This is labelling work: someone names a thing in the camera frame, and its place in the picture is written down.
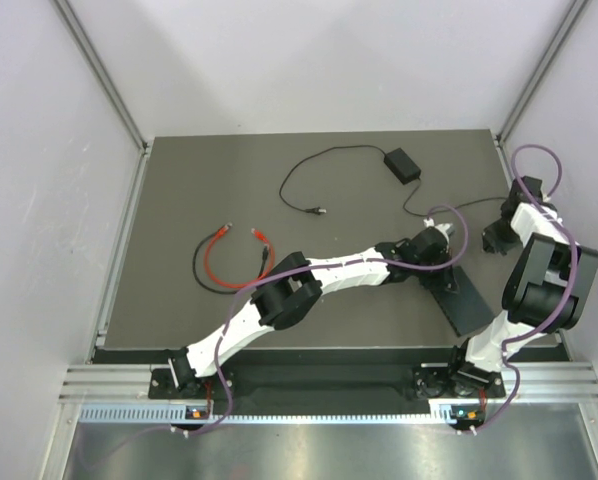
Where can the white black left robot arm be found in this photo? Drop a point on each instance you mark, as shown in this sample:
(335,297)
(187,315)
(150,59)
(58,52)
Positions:
(284,298)

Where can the grey slotted cable duct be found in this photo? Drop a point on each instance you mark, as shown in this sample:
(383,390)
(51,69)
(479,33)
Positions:
(183,414)

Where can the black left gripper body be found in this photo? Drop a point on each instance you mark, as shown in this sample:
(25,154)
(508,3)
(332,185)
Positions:
(433,279)

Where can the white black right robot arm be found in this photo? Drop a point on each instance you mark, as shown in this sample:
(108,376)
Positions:
(546,291)

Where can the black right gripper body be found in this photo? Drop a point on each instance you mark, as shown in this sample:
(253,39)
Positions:
(500,237)

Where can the dark grey network switch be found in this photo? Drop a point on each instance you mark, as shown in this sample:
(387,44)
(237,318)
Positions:
(461,303)

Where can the aluminium frame rail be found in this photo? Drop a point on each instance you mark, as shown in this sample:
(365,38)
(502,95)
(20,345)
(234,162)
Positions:
(544,382)

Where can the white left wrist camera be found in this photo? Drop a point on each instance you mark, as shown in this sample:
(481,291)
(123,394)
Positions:
(446,228)

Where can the dark grey table mat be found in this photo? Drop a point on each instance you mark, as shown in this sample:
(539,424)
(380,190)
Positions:
(325,195)

